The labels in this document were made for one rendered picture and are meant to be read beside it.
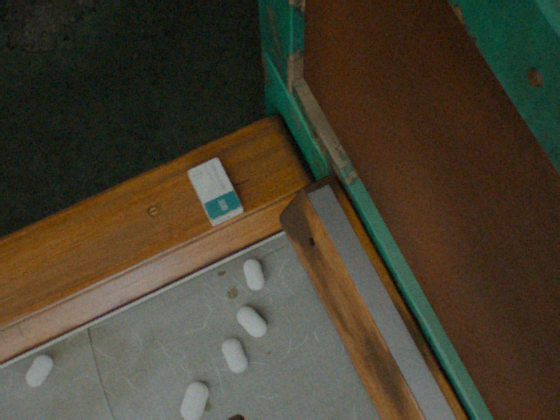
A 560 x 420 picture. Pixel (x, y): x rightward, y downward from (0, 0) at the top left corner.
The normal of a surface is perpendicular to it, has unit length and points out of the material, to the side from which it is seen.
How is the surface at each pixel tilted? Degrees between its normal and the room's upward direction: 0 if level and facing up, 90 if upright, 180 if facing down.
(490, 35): 90
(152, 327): 0
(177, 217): 0
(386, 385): 66
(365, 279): 0
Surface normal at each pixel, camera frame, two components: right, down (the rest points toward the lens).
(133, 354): -0.01, -0.29
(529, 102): -0.90, 0.43
